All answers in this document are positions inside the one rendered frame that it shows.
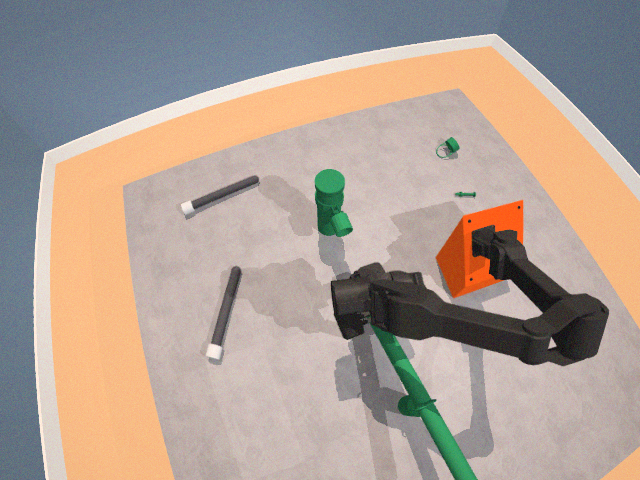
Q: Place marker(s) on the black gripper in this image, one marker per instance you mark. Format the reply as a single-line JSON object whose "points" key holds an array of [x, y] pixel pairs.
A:
{"points": [[351, 325]]}

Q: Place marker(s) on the green post with cap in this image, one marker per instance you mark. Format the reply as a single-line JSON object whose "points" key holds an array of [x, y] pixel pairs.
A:
{"points": [[329, 184]]}

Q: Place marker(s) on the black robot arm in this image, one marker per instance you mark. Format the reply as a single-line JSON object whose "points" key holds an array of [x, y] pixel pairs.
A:
{"points": [[576, 323]]}

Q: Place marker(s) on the green horizontal pipe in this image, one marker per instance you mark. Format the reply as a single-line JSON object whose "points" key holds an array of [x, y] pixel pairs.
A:
{"points": [[433, 421]]}

